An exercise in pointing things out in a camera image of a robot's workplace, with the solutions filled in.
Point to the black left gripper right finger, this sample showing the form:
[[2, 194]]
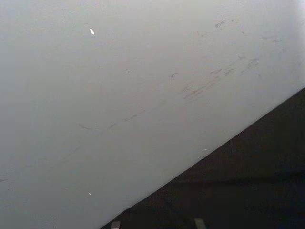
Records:
[[199, 224]]

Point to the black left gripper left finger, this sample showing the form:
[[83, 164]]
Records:
[[116, 225]]

